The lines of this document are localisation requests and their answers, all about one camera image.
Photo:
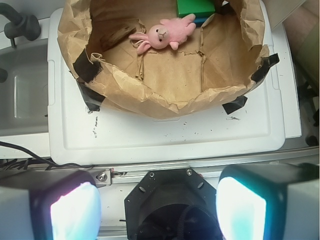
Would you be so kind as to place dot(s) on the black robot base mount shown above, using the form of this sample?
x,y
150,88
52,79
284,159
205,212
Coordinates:
x,y
172,206

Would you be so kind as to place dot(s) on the black tape strip left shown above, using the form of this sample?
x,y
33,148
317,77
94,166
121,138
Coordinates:
x,y
87,71

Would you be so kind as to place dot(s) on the brown paper bag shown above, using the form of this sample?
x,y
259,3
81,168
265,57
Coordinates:
x,y
212,68

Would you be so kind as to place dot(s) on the green block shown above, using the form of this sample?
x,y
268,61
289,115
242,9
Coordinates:
x,y
200,8

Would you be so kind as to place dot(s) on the pink plush bunny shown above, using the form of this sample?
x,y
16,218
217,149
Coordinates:
x,y
169,32

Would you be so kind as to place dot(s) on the grey sink basin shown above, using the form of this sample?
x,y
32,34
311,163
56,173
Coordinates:
x,y
24,93

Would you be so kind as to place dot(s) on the white plastic bin lid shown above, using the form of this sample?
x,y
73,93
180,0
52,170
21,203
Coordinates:
x,y
107,136

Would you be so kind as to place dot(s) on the blue block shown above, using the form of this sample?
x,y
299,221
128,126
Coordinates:
x,y
200,19

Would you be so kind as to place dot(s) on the gripper left finger pad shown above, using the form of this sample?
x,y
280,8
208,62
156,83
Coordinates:
x,y
49,205

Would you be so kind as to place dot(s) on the black tape strip right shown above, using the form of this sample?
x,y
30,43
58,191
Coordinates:
x,y
258,77

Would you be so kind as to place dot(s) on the gripper right finger pad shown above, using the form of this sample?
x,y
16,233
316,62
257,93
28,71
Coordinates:
x,y
264,201

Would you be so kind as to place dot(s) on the aluminium frame rail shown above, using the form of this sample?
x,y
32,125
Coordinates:
x,y
106,175

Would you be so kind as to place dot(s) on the dark grey faucet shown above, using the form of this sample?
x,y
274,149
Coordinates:
x,y
19,25

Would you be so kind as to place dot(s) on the black tape strip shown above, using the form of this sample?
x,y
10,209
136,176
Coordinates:
x,y
87,71
258,77

